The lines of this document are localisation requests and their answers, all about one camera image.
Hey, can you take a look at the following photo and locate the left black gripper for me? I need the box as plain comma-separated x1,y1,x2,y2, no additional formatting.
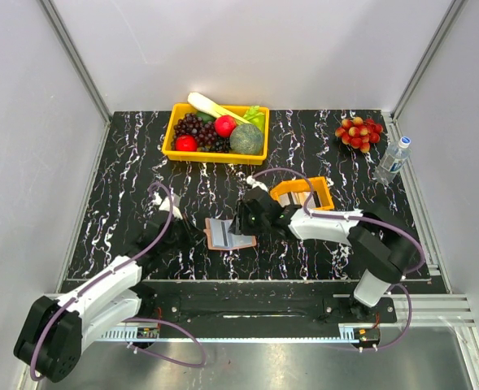
159,212,206,254

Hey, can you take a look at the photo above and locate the white magnetic stripe card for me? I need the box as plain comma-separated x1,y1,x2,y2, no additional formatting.
211,220,231,248

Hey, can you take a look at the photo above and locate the orange card box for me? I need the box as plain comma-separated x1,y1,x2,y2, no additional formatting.
269,176,334,210

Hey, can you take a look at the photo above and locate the yellow fruit tray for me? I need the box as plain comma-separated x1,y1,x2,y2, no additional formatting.
161,103,270,165

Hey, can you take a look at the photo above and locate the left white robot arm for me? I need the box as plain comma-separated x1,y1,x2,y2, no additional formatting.
14,192,199,383

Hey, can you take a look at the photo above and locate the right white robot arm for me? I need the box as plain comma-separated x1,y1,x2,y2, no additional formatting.
229,188,425,322

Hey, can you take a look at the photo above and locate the stack of cards in box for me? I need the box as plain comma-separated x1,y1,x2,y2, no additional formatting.
279,191,321,208

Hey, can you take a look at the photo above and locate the black grape bunch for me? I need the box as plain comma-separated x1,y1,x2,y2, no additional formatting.
198,137,232,154

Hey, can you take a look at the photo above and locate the green netted melon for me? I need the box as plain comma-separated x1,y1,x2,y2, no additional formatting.
229,123,264,155

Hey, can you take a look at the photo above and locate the red apple left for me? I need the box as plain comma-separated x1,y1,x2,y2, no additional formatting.
175,135,198,152

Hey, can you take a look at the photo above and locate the red apple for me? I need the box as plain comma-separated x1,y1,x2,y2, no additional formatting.
175,135,198,152
214,115,237,138

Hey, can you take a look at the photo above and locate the red apple right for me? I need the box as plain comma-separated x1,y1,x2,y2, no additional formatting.
214,115,237,138

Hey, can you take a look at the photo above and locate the purple grape bunch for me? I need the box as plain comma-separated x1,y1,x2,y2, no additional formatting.
172,113,218,147

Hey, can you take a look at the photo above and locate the green avocado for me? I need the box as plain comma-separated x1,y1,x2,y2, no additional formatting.
196,111,216,123

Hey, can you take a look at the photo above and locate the white green leek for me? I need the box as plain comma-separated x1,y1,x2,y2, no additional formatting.
187,92,269,132

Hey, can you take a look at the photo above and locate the clear plastic water bottle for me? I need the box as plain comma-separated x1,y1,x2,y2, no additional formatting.
373,136,412,186

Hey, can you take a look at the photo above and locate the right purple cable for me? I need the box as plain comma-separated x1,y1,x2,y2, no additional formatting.
249,167,427,353

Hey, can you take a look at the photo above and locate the purple cable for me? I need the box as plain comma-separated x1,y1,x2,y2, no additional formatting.
29,181,207,381
249,167,427,353

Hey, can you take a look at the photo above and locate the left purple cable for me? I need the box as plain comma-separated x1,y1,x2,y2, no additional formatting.
29,181,207,381

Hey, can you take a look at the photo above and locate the aluminium frame rail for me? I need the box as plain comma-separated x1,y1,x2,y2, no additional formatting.
37,0,114,123

